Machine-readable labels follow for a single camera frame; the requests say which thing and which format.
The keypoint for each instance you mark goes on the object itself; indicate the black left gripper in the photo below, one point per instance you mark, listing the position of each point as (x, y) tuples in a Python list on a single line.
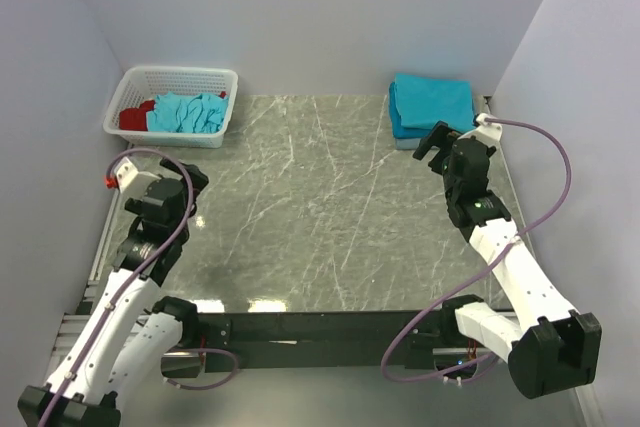
[(199, 181)]

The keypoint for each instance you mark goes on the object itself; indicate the black base beam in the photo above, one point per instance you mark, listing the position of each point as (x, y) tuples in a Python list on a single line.
[(331, 339)]

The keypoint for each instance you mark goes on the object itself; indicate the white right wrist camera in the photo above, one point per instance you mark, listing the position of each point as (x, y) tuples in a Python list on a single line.
[(487, 131)]

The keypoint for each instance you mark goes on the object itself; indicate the folded turquoise top shirt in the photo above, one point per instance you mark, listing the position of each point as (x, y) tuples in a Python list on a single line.
[(422, 102)]

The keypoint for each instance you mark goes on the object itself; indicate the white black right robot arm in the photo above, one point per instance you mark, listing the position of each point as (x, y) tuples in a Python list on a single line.
[(550, 346)]

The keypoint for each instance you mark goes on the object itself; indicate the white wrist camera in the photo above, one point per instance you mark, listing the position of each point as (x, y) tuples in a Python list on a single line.
[(129, 179), (487, 131)]

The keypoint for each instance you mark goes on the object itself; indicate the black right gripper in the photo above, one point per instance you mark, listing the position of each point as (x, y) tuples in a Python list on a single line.
[(439, 134)]

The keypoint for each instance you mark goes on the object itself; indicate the white plastic laundry basket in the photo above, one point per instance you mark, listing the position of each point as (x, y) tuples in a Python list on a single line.
[(144, 82)]

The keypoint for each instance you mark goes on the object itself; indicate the aluminium rail frame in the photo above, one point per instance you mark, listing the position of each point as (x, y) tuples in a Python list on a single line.
[(114, 232)]

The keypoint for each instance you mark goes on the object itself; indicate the turquoise t shirt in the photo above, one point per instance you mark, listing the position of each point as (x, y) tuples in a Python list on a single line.
[(197, 114)]

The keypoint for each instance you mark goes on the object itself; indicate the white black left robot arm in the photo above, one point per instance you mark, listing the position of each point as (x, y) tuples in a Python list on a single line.
[(132, 326)]

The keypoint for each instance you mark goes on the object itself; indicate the red t shirt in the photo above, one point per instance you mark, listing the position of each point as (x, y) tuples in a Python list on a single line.
[(134, 119)]

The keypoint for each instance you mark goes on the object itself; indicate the folded blue middle shirt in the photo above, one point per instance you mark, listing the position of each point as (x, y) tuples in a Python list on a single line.
[(399, 131)]

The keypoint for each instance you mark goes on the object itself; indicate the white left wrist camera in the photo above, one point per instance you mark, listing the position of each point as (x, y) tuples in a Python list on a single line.
[(129, 179)]

